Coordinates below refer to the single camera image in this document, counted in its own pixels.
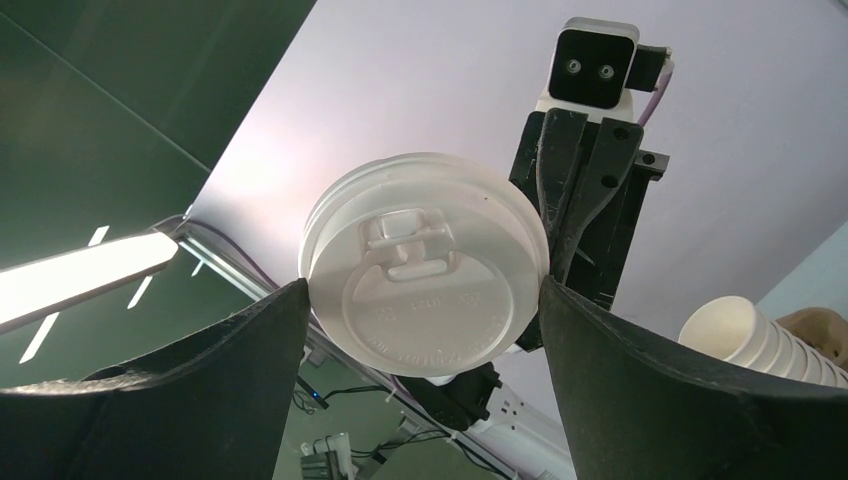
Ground white plastic cup lid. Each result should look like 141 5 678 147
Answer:
298 152 550 378

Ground brown pulp cup carrier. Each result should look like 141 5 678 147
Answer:
776 307 847 370

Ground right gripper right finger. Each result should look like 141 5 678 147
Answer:
539 277 847 479

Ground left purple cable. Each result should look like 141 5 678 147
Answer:
637 66 676 128

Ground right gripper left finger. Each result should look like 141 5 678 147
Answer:
1 279 310 479

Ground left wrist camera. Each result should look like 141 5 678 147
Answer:
535 17 674 126

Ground stack of white paper cups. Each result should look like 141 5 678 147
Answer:
678 296 847 388

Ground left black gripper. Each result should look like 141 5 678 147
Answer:
509 108 669 310

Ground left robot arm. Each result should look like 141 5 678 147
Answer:
400 108 668 479

